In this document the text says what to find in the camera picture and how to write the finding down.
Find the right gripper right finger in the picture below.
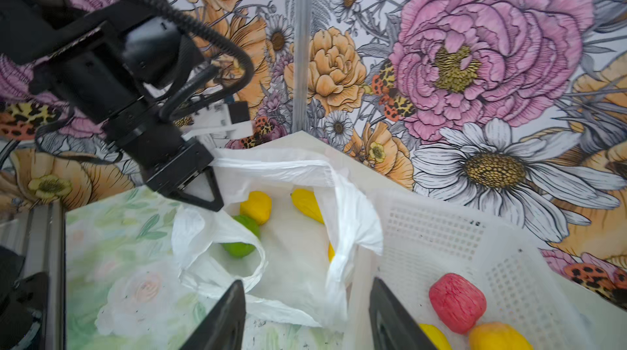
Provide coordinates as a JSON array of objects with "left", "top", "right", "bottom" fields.
[{"left": 368, "top": 276, "right": 436, "bottom": 350}]

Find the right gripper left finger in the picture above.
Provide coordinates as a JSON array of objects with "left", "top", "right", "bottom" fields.
[{"left": 180, "top": 280, "right": 246, "bottom": 350}]

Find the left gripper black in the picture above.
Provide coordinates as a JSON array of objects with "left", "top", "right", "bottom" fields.
[{"left": 29, "top": 18, "right": 225, "bottom": 212}]

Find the pink toy fruit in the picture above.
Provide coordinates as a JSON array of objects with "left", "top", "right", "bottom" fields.
[{"left": 429, "top": 273, "right": 488, "bottom": 335}]

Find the white plastic bag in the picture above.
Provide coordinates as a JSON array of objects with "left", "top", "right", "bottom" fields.
[{"left": 171, "top": 147, "right": 383, "bottom": 331}]

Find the yellow ridged toy starfruit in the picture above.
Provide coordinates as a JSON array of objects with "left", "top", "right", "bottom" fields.
[{"left": 291, "top": 188, "right": 324, "bottom": 224}]

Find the yellow toy fruit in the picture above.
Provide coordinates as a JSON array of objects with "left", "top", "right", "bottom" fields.
[{"left": 468, "top": 322, "right": 533, "bottom": 350}]

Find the yellow toy banana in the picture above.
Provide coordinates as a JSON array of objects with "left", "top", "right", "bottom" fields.
[{"left": 419, "top": 323, "right": 452, "bottom": 350}]

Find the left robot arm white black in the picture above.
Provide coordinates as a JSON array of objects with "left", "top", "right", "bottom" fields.
[{"left": 1, "top": 0, "right": 224, "bottom": 211}]

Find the green toy fruit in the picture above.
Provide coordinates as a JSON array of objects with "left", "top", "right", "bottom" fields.
[{"left": 221, "top": 214, "right": 261, "bottom": 258}]

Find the yellow toy lemon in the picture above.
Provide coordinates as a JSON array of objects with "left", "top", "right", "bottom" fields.
[{"left": 239, "top": 191, "right": 273, "bottom": 226}]

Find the white perforated plastic basket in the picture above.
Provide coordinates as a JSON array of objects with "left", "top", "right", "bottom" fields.
[{"left": 342, "top": 187, "right": 601, "bottom": 350}]

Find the aluminium front rail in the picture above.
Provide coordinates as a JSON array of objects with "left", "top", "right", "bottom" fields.
[{"left": 1, "top": 203, "right": 66, "bottom": 349}]

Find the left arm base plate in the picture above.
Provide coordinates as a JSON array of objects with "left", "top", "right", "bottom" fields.
[{"left": 1, "top": 247, "right": 49, "bottom": 350}]

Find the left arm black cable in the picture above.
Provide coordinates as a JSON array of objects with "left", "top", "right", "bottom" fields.
[{"left": 36, "top": 0, "right": 256, "bottom": 123}]

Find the left aluminium corner post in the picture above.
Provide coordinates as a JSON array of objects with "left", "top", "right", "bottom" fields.
[{"left": 292, "top": 0, "right": 312, "bottom": 133}]

